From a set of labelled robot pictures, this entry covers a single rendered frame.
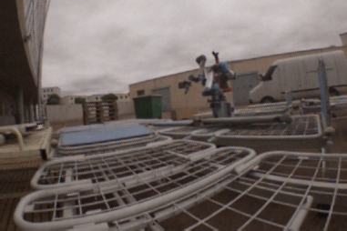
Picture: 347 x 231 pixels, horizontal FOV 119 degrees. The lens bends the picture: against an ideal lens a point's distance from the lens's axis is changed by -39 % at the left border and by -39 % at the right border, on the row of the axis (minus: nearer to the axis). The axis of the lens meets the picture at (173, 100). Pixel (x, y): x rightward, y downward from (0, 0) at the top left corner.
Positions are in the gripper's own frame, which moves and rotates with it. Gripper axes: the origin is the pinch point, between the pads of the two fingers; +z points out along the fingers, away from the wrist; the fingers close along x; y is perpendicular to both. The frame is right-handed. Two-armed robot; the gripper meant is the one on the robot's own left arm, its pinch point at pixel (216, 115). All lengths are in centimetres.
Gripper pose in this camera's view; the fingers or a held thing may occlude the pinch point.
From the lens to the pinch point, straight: 167.4
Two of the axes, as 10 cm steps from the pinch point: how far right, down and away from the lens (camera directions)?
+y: 6.7, -0.9, -7.4
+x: 7.4, 0.3, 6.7
